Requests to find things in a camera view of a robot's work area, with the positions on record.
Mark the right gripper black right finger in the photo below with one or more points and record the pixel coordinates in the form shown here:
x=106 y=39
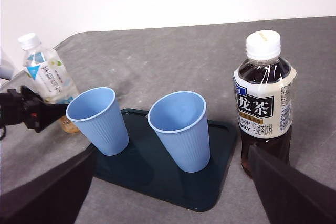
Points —
x=291 y=197

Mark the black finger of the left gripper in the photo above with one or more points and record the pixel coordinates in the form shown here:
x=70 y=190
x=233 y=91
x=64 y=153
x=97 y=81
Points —
x=48 y=113

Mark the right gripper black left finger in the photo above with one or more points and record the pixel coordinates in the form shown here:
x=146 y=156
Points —
x=47 y=197

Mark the pale jasmine oolong tea bottle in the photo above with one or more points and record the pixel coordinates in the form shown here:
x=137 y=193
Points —
x=47 y=77

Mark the dark oolong tea bottle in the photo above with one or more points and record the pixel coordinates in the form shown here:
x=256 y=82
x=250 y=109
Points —
x=262 y=90

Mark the blue ribbed plastic cup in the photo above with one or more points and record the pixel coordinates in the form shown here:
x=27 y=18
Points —
x=186 y=150
x=105 y=134

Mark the dark teal rectangular tray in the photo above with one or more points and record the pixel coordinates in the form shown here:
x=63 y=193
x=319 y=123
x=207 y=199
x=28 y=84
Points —
x=162 y=182

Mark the left wrist grey camera box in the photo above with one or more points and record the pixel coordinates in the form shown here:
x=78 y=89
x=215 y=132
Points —
x=5 y=66

